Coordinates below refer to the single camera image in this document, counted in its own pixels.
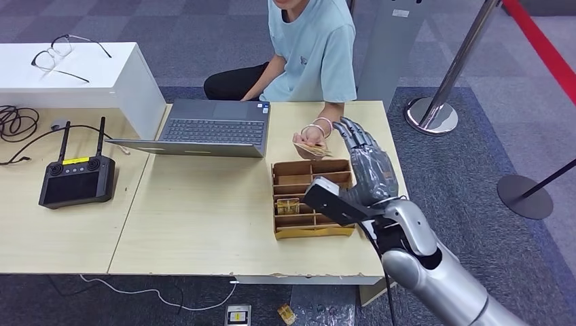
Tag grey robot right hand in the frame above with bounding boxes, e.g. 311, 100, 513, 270
333, 117, 401, 208

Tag white box shelf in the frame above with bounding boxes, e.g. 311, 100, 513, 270
0, 42, 167, 141

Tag person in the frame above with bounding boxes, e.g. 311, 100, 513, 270
203, 0, 358, 103

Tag yellow card on floor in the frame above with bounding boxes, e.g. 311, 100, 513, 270
276, 304, 298, 326

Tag pink bracelet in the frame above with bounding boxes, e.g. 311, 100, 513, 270
313, 117, 334, 139

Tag cardboard card organizer box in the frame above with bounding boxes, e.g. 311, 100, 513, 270
271, 159, 357, 240

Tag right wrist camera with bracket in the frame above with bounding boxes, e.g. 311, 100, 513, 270
302, 176, 383, 228

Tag grey kiosk stand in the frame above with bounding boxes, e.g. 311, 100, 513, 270
355, 0, 433, 113

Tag black stanchion post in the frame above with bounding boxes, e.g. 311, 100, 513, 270
497, 157, 576, 221

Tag black-framed eyeglasses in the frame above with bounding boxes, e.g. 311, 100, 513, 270
30, 34, 113, 84

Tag white floor cable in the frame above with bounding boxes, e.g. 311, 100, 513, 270
79, 274, 238, 312

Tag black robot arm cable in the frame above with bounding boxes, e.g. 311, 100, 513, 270
355, 222, 397, 326

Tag small device with yellow label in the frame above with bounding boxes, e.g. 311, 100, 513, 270
224, 304, 252, 326

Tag grey open laptop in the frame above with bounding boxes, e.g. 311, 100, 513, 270
105, 99, 271, 159

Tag table leg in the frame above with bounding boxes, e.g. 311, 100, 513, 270
358, 278, 399, 307

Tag clear plastic bag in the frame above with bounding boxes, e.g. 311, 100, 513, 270
290, 284, 359, 326

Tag chrome stanchion post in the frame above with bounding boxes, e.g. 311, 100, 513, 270
404, 0, 501, 137

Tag black remote controller with antennas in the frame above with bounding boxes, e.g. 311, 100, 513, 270
38, 116, 117, 210

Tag coiled black cable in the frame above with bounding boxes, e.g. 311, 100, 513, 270
0, 105, 40, 143

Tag person's left hand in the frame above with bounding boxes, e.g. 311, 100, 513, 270
292, 127, 331, 162

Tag long black cable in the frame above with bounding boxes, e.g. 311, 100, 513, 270
0, 124, 113, 166

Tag red barrier belt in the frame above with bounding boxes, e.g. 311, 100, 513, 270
501, 0, 576, 107

